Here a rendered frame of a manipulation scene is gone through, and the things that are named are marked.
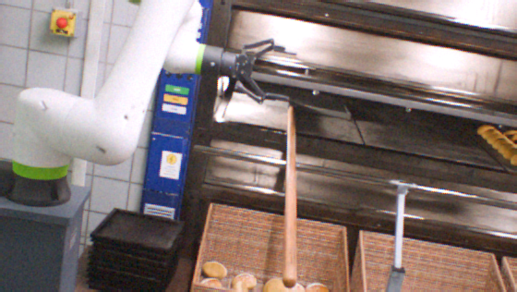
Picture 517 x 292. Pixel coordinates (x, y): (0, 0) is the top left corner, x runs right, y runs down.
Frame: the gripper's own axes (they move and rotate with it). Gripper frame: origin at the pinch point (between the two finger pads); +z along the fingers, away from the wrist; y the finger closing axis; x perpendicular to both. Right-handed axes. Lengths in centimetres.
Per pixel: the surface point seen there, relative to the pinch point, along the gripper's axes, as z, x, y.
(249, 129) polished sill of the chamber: -10, -55, 32
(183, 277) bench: -25, -38, 91
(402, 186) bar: 45, -17, 32
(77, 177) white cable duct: -75, -53, 64
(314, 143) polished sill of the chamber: 16, -55, 33
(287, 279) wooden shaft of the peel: 6, 76, 29
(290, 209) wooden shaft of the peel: 5.9, 36.7, 28.5
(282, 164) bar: 3.6, -17.4, 32.6
